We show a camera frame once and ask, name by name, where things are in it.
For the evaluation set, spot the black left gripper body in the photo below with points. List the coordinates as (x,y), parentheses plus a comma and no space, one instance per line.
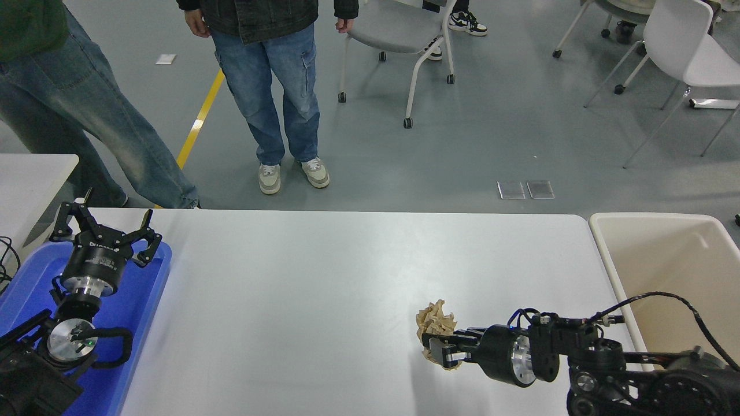
(98,260)

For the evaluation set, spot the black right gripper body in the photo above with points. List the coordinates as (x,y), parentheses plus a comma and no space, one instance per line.
(497,355)

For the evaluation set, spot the tan paper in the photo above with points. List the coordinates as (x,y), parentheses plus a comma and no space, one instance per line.
(436,320)

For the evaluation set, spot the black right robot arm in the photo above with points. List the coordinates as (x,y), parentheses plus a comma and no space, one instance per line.
(607,370)

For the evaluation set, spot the person's right hand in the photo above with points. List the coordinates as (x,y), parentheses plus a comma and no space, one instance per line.
(198,23)

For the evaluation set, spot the person's left hand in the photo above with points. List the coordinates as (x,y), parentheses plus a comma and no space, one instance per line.
(345,25)

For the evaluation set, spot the blue plastic tray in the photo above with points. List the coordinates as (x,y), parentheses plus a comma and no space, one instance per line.
(139,300)

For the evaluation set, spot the white side table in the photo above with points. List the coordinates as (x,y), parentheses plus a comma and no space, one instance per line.
(29,185)

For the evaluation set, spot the person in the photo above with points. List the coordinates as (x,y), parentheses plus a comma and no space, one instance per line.
(58,86)
(465,22)
(260,69)

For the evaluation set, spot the clear floor plate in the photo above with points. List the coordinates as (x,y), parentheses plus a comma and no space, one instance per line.
(511,190)
(540,189)

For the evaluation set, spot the large pale plastic bin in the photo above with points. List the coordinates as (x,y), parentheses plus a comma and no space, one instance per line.
(665,260)

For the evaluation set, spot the grey seat wheeled chair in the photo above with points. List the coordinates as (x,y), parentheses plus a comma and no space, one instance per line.
(399,29)

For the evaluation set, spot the white flat base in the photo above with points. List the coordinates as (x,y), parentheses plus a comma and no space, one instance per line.
(714,103)

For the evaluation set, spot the wheeled office chair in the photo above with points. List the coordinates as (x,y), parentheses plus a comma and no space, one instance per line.
(627,7)

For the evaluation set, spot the white plastic chair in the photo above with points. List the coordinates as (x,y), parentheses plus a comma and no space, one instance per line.
(676,34)

